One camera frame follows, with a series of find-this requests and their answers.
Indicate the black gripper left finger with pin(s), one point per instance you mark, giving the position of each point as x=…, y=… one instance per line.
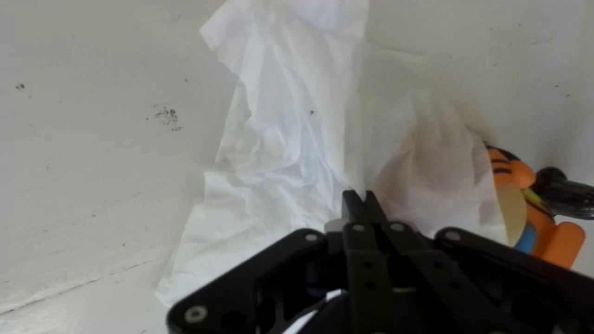
x=291, y=271

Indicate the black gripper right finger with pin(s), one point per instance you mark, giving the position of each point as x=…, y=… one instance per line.
x=471, y=278

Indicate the white paper towel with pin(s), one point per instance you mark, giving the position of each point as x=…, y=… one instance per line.
x=291, y=122

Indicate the orange toy car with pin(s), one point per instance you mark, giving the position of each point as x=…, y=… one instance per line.
x=560, y=241

